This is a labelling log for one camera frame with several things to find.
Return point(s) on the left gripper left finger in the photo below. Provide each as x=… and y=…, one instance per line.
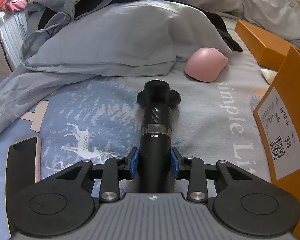
x=115, y=170

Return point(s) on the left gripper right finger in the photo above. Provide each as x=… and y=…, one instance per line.
x=191, y=169

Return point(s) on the black cylindrical handle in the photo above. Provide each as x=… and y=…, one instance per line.
x=154, y=160

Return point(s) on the orange cardboard box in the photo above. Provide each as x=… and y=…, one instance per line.
x=278, y=119

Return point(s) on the orange box lid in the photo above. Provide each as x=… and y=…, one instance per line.
x=268, y=49

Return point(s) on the smartphone with pink case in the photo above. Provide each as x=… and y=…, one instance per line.
x=22, y=166

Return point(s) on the pink computer mouse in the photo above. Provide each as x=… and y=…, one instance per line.
x=206, y=64

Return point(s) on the grey blue pillow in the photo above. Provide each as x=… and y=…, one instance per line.
x=142, y=38

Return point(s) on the grey jacket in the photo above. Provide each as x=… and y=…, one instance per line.
x=90, y=2

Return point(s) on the grey crumpled duvet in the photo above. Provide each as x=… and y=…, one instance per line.
x=242, y=0

